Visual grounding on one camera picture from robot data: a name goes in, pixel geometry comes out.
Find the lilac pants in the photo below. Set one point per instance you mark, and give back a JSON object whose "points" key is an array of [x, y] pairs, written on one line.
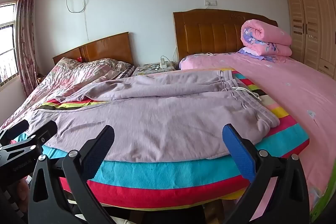
{"points": [[157, 121]]}

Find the wooden ribbed headboard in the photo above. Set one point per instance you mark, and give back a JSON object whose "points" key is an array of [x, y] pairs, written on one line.
{"points": [[210, 32]]}

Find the wooden plain headboard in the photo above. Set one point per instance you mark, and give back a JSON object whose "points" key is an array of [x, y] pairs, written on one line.
{"points": [[105, 47]]}

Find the white wall socket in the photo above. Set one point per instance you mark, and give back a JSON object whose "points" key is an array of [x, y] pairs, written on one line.
{"points": [[210, 2]]}

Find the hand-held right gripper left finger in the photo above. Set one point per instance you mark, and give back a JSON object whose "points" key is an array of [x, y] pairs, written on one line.
{"points": [[101, 150]]}

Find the pink floral quilt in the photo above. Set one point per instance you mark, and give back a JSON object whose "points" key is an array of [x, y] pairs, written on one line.
{"points": [[65, 77]]}

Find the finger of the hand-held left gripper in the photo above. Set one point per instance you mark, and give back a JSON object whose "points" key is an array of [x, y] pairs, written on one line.
{"points": [[46, 130], [16, 129]]}

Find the small red item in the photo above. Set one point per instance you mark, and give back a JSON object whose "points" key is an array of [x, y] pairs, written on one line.
{"points": [[79, 58]]}

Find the rolled pink quilt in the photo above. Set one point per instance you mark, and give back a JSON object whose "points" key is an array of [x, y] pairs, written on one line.
{"points": [[265, 35]]}

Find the green cloth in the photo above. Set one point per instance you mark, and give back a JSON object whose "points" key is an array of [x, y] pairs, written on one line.
{"points": [[324, 200]]}

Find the light wooden wardrobe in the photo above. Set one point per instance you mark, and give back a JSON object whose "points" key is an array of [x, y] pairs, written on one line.
{"points": [[312, 24]]}

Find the nightstand with floral cover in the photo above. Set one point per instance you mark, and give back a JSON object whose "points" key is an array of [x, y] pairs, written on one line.
{"points": [[149, 71]]}

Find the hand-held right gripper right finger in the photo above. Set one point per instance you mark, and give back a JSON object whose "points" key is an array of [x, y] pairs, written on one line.
{"points": [[239, 150]]}

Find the purple floral pillow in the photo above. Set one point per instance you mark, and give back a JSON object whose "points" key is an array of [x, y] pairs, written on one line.
{"points": [[250, 53]]}

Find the striped colourful blanket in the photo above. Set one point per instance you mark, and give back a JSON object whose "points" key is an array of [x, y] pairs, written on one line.
{"points": [[157, 174]]}

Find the pink floral curtain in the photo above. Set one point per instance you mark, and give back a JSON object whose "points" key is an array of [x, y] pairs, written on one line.
{"points": [[26, 37]]}

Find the pink bed sheet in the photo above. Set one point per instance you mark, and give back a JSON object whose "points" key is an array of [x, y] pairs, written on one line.
{"points": [[302, 98]]}

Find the barred window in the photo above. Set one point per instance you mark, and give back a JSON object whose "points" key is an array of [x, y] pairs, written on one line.
{"points": [[8, 43]]}

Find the plaid pillow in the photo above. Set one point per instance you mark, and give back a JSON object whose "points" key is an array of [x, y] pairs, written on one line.
{"points": [[127, 72]]}

